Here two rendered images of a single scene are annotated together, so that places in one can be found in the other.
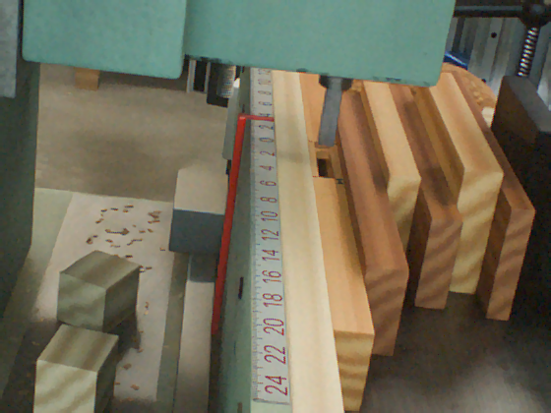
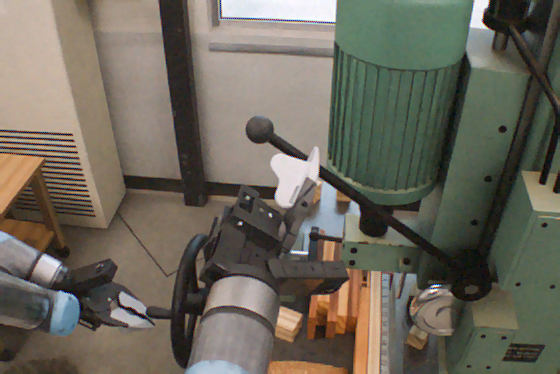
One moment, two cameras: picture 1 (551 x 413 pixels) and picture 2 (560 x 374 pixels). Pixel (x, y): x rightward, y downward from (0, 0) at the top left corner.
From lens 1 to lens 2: 139 cm
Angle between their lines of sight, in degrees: 116
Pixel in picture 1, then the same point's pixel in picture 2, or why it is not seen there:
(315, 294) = not seen: hidden behind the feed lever
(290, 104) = (374, 298)
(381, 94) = (342, 303)
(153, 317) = (399, 339)
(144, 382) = (399, 310)
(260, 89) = (386, 298)
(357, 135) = (353, 283)
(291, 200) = not seen: hidden behind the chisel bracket
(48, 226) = not seen: outside the picture
